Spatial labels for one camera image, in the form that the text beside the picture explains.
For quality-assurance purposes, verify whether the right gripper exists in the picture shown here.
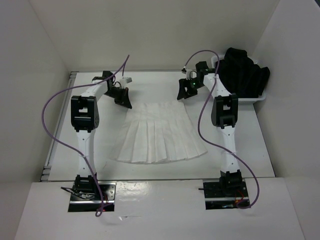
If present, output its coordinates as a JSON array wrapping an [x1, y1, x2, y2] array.
[[176, 78, 205, 101]]

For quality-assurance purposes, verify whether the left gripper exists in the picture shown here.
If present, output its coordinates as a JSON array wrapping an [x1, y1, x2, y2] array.
[[103, 87, 132, 109]]

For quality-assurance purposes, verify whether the white pleated skirt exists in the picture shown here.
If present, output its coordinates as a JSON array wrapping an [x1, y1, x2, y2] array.
[[110, 101, 207, 165]]

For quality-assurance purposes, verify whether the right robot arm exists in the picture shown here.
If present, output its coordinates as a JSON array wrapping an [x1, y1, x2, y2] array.
[[177, 61, 243, 197]]

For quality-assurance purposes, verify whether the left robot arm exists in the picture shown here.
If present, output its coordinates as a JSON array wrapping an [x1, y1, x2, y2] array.
[[70, 71, 133, 201]]

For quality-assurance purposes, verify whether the black skirt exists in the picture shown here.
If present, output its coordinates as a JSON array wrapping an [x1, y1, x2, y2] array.
[[214, 47, 270, 98]]

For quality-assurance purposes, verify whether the white plastic basket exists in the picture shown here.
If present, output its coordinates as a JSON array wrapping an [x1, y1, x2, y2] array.
[[210, 54, 267, 105]]

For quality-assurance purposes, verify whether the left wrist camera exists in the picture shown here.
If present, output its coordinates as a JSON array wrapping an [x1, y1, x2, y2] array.
[[118, 77, 133, 88]]

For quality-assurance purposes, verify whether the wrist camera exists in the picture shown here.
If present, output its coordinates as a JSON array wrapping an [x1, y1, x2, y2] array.
[[181, 65, 193, 80], [118, 77, 133, 88]]

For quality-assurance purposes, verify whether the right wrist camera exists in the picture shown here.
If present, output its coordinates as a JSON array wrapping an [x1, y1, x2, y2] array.
[[181, 65, 193, 80]]

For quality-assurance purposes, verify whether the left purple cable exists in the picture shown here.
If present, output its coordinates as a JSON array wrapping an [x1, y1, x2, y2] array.
[[41, 54, 131, 217]]

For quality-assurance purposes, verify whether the purple cable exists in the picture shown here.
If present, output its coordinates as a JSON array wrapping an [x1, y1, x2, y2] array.
[[184, 49, 260, 210], [41, 54, 131, 217]]

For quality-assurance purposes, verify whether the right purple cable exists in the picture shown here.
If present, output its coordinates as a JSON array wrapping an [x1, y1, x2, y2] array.
[[184, 49, 260, 210]]

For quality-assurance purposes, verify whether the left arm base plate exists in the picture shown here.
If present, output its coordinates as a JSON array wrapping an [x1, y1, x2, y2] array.
[[68, 182, 116, 213]]

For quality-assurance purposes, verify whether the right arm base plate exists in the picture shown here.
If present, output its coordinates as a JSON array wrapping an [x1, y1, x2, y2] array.
[[198, 179, 250, 210]]

